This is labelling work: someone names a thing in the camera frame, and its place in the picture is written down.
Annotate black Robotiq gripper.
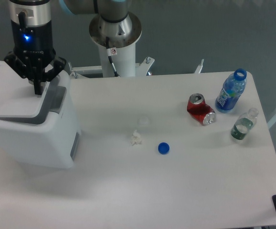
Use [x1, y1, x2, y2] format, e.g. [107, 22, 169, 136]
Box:
[4, 21, 67, 95]

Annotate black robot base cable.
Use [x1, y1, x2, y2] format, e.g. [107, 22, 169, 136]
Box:
[105, 36, 121, 78]

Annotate blue plastic drink bottle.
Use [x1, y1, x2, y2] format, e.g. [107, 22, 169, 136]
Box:
[215, 68, 247, 113]

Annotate crushed red soda can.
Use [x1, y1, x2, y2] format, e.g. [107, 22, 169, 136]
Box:
[187, 93, 216, 126]

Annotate white metal table frame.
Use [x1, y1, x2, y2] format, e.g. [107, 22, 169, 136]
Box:
[67, 56, 205, 79]

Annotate white translucent bottle cap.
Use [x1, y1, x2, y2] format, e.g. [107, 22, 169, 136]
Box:
[138, 115, 150, 126]

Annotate blue bottle cap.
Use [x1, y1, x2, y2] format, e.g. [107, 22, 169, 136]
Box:
[158, 142, 170, 155]

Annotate white trash can lid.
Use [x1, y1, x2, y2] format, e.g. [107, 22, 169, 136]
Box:
[0, 61, 51, 123]

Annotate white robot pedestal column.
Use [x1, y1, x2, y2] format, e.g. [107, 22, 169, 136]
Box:
[89, 12, 142, 78]

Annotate clear green-label bottle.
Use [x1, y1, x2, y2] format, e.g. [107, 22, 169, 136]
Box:
[230, 107, 258, 140]

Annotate crumpled white paper scrap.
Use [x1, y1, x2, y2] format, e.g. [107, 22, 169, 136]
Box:
[131, 130, 142, 145]

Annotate white trash can body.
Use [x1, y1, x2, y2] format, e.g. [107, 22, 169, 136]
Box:
[0, 71, 81, 168]

